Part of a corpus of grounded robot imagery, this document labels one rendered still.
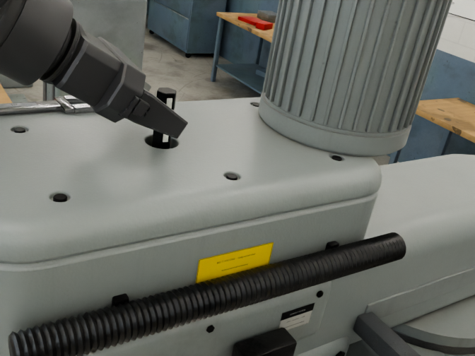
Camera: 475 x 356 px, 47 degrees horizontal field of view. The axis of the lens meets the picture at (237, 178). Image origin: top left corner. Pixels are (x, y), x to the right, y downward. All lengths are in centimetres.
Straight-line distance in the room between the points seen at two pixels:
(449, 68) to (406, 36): 484
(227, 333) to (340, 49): 34
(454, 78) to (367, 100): 481
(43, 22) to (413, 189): 65
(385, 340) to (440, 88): 481
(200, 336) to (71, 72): 31
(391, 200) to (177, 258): 45
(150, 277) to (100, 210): 9
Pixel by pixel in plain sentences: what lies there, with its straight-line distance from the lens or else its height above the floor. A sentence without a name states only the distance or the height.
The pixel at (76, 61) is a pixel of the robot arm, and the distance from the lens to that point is 50.
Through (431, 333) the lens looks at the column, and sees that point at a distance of 98.
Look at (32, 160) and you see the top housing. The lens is 54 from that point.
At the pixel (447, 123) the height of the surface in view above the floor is 88.
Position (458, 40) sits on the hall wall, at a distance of 544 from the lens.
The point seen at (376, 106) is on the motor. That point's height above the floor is 195.
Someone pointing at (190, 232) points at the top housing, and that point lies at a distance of 51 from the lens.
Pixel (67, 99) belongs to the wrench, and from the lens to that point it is 68.
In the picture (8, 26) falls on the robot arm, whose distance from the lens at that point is 48.
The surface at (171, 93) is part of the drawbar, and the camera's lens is 57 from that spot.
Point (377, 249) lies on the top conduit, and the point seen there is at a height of 180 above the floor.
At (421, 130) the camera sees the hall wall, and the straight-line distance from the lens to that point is 567.
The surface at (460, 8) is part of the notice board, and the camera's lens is 546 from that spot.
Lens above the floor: 214
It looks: 27 degrees down
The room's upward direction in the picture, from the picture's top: 10 degrees clockwise
